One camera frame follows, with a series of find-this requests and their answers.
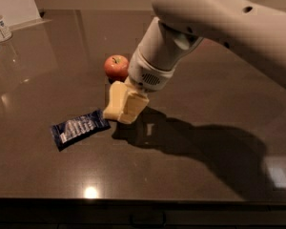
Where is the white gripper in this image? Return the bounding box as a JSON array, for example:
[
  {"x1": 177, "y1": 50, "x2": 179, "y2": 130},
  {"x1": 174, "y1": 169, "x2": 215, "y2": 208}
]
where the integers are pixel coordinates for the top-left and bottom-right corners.
[{"x1": 118, "y1": 50, "x2": 174, "y2": 124}]

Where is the yellow wavy sponge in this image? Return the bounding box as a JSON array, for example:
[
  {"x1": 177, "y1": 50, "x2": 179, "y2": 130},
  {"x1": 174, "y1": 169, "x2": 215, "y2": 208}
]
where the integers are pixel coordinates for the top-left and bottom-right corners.
[{"x1": 103, "y1": 81, "x2": 128, "y2": 121}]

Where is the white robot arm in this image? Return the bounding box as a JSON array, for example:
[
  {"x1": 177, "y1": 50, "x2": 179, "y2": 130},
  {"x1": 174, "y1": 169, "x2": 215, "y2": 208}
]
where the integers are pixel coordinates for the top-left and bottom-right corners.
[{"x1": 118, "y1": 0, "x2": 286, "y2": 124}]

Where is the blue rxbar blueberry wrapper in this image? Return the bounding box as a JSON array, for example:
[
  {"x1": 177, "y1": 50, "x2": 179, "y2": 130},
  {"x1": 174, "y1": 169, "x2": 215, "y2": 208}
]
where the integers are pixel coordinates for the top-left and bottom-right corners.
[{"x1": 51, "y1": 109, "x2": 111, "y2": 150}]

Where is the red apple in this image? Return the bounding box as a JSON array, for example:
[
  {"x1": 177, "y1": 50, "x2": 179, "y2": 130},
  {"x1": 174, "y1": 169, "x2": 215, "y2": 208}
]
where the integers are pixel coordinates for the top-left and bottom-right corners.
[{"x1": 104, "y1": 54, "x2": 129, "y2": 81}]

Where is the black drawer handle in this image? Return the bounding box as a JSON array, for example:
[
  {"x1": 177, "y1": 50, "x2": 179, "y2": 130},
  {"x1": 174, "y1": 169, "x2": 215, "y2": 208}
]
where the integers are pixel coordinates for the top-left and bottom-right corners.
[{"x1": 129, "y1": 212, "x2": 167, "y2": 229}]

